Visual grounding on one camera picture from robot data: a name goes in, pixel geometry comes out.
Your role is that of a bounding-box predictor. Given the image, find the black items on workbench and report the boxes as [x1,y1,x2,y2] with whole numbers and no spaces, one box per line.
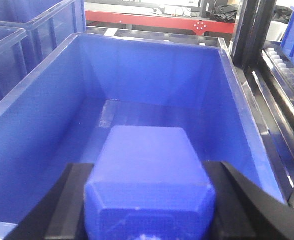
[206,4,239,24]

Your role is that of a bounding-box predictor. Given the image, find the blue plastic bin left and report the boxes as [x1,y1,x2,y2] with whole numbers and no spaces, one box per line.
[0,26,27,101]

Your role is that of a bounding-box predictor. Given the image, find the white roller conveyor track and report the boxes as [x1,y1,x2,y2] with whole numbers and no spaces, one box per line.
[265,47,294,89]

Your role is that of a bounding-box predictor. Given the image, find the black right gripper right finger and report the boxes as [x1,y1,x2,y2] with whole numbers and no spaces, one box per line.
[202,161,294,240]

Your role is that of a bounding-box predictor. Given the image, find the red metal workbench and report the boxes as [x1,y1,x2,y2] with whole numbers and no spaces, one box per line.
[85,10,235,36]

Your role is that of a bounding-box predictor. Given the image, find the blue bin far left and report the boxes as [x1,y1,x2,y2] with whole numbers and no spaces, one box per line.
[0,0,86,72]

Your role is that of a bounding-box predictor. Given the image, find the blue bottle part without cap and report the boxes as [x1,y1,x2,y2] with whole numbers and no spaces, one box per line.
[84,126,216,240]

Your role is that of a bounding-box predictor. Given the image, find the blue plastic bin middle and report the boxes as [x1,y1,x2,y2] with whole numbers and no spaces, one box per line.
[0,33,285,240]

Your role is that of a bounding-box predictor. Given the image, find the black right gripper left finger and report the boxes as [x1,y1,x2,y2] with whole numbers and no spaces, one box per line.
[5,163,94,240]

